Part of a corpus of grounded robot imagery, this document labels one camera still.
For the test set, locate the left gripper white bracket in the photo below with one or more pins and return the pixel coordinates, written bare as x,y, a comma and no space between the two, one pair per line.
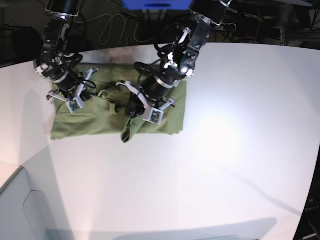
149,99

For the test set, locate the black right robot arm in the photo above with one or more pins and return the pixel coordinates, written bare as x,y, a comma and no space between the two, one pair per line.
54,63

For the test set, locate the aluminium profile post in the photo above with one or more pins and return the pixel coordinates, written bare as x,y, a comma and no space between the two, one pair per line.
154,14

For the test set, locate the blue box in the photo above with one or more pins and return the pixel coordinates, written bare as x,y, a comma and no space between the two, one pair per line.
157,4

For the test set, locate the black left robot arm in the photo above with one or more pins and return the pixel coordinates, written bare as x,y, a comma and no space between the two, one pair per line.
177,61

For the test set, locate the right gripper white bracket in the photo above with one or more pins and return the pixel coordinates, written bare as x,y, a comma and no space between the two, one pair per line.
74,92

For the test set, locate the green T-shirt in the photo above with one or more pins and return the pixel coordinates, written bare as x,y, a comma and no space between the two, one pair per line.
104,112

